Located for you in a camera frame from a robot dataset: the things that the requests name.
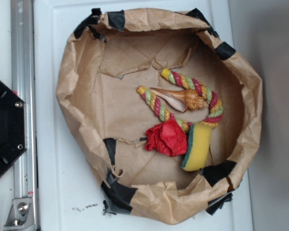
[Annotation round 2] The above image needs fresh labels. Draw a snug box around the yellow and green sponge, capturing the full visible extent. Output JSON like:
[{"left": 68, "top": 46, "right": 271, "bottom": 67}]
[{"left": 181, "top": 124, "right": 212, "bottom": 171}]

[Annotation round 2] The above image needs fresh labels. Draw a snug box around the brown paper-lined bin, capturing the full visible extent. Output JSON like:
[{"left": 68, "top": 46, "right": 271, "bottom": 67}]
[{"left": 56, "top": 8, "right": 263, "bottom": 225}]

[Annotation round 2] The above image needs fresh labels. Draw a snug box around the crumpled red paper ball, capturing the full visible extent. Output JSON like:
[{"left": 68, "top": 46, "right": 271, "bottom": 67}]
[{"left": 144, "top": 119, "right": 187, "bottom": 157}]

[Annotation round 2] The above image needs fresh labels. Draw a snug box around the brown conch seashell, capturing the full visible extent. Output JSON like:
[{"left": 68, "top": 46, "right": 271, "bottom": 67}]
[{"left": 150, "top": 88, "right": 209, "bottom": 112}]

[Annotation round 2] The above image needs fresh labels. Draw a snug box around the multicolour twisted rope toy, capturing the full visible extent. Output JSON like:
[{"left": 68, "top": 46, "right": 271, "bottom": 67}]
[{"left": 137, "top": 68, "right": 223, "bottom": 133}]

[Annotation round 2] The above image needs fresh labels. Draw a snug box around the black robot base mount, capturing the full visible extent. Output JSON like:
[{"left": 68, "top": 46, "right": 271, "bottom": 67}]
[{"left": 0, "top": 81, "right": 26, "bottom": 178}]

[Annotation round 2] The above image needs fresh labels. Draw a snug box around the aluminium extrusion rail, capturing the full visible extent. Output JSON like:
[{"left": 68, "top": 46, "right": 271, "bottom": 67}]
[{"left": 11, "top": 0, "right": 40, "bottom": 231}]

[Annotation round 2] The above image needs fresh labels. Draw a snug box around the metal corner bracket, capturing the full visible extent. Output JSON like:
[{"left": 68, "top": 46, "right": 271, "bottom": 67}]
[{"left": 3, "top": 197, "right": 34, "bottom": 231}]

